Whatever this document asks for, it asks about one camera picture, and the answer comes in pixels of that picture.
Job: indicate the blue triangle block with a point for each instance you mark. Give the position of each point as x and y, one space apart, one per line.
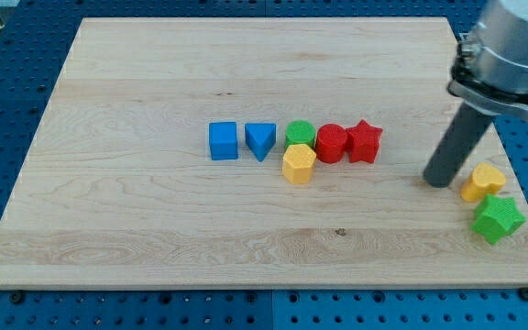
260 138

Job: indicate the yellow hexagon block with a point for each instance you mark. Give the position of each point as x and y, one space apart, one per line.
298 164

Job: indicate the green star block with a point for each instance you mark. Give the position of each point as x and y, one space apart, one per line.
497 217

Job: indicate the red star block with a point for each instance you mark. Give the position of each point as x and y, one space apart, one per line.
363 142

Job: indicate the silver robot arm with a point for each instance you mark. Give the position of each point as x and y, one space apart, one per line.
490 72

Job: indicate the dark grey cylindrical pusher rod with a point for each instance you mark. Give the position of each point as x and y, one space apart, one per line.
461 137

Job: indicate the light wooden board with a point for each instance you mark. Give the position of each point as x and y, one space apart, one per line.
118 190

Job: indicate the blue cube block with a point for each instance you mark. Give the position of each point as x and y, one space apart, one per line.
223 141

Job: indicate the red cylinder block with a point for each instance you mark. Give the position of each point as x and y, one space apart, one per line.
330 143

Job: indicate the yellow heart block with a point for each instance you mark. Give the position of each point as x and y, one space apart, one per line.
484 179

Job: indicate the green cylinder block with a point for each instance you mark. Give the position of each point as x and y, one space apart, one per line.
300 132

